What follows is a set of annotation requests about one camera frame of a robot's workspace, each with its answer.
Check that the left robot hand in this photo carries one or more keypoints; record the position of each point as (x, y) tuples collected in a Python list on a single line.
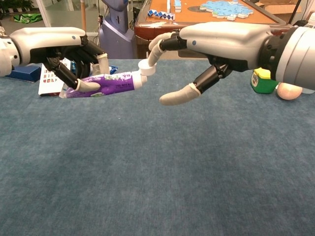
[(49, 37)]

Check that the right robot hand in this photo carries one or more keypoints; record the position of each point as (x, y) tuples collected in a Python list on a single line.
[(226, 41)]

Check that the purple white tube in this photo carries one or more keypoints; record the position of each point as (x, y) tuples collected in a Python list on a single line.
[(118, 83)]

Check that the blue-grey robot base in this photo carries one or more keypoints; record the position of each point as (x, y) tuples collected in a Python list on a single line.
[(115, 37)]

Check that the green bag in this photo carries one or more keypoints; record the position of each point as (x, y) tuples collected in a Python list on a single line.
[(27, 18)]

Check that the pile of blue mahjong tiles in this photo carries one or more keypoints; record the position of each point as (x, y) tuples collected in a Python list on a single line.
[(221, 8)]

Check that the brown mahjong table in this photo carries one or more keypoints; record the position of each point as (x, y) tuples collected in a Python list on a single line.
[(197, 14)]

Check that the wooden pole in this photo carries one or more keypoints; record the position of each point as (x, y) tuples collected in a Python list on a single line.
[(84, 14)]

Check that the dark blue rectangular box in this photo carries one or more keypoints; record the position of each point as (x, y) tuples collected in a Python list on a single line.
[(24, 73)]

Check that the green potted plants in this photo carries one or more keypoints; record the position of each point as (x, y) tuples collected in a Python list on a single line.
[(14, 5)]

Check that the white box with picture grid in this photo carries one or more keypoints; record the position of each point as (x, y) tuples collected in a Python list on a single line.
[(49, 86)]

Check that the green container yellow lid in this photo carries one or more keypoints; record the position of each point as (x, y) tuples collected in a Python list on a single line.
[(261, 84)]

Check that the small stack of mahjong tiles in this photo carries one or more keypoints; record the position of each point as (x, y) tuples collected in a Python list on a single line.
[(177, 6)]

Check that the cardboard box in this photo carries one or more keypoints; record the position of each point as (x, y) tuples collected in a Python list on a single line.
[(278, 8)]

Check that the blue white snake toy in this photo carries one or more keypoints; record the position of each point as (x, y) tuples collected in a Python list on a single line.
[(162, 15)]

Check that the blue cookie packet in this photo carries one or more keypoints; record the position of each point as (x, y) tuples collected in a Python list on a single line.
[(112, 69)]

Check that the black tripod stand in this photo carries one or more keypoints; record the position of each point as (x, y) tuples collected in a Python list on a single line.
[(294, 12)]

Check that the pink egg-shaped ball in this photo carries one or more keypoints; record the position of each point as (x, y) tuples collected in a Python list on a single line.
[(289, 93)]

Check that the clear plastic water bottle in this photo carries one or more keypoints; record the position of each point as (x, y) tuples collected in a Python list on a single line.
[(311, 24)]

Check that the translucent plastic jug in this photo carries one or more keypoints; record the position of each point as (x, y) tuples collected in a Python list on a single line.
[(308, 91)]

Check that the blue table mat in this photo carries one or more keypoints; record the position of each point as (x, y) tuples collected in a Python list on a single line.
[(172, 159)]

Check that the white glass door frame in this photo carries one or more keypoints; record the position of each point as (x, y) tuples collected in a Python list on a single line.
[(46, 14)]

